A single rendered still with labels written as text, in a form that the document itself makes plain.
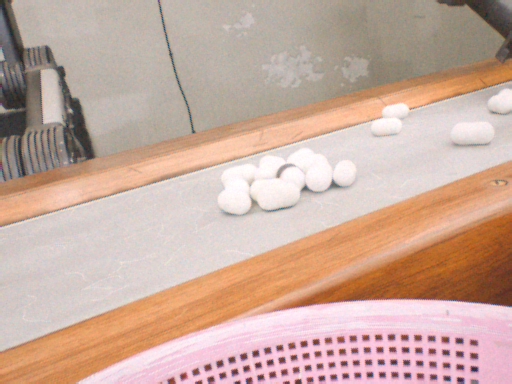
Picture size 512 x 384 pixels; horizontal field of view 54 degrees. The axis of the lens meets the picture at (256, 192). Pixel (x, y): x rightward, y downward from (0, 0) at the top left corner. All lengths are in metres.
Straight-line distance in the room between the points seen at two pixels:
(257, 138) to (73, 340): 0.42
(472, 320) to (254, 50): 2.56
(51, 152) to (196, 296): 0.57
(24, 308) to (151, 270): 0.08
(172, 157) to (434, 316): 0.43
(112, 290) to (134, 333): 0.11
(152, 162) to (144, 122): 1.96
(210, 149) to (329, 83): 2.38
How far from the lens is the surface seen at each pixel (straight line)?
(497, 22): 0.75
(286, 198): 0.39
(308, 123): 0.65
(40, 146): 0.79
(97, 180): 0.56
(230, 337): 0.20
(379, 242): 0.26
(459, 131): 0.51
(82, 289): 0.34
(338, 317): 0.20
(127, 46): 2.51
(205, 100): 2.61
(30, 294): 0.36
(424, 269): 0.26
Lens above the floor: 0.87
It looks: 17 degrees down
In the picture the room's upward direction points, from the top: 10 degrees counter-clockwise
